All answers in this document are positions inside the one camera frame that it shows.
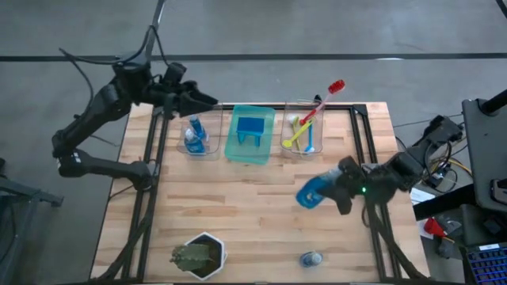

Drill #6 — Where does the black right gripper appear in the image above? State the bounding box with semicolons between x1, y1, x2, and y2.
316;156;382;216

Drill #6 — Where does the succulent in white hexagonal pot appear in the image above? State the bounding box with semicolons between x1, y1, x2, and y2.
170;231;230;281

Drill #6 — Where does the blue dish brush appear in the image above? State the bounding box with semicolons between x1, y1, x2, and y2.
305;120;317;154

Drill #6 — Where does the yellow cable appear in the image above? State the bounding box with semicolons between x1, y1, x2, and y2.
443;136;475;179

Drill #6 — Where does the white paper sheet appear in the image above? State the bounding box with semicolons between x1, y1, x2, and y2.
409;186;436;206

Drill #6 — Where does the teal plastic bin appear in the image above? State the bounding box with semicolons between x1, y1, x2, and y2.
223;104;276;164

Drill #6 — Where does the black pole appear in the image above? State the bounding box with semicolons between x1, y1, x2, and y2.
480;89;507;116

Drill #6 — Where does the clear plastic bin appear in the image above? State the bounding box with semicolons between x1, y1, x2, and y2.
280;101;326;155
176;103;224;156

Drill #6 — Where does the black metal table frame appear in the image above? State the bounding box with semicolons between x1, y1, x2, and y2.
94;94;431;284

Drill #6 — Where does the red dish brush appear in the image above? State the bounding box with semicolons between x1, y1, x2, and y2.
299;78;346;127

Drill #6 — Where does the backlit keyboard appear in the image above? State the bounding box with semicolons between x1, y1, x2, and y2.
466;243;507;285

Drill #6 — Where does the blue power adapter box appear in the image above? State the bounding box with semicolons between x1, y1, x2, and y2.
427;169;452;190

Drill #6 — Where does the grey metal stand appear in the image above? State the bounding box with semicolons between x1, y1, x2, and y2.
0;158;65;285

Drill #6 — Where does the red object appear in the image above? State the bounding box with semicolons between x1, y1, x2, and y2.
423;216;448;238

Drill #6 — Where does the black bar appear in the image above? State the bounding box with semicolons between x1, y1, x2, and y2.
414;184;476;222

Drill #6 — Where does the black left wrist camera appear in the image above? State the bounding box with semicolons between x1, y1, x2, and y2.
161;62;188;86

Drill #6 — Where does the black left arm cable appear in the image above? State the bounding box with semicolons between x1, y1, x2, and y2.
58;25;171;98

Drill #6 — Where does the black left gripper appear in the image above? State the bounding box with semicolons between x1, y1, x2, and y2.
148;81;219;120

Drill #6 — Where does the green dish brush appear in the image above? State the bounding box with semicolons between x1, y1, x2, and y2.
281;120;316;150
287;114;304;154

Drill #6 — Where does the blue sponge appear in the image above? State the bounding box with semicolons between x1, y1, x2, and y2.
236;116;266;135

